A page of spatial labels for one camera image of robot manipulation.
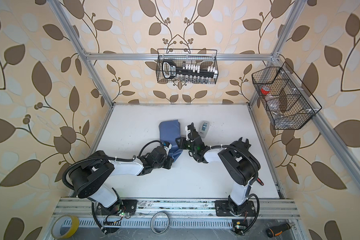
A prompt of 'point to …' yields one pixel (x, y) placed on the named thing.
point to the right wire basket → (288, 103)
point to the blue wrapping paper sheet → (169, 131)
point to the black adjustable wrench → (243, 144)
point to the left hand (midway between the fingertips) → (175, 159)
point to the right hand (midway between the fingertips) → (178, 141)
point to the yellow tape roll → (74, 226)
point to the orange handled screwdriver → (276, 230)
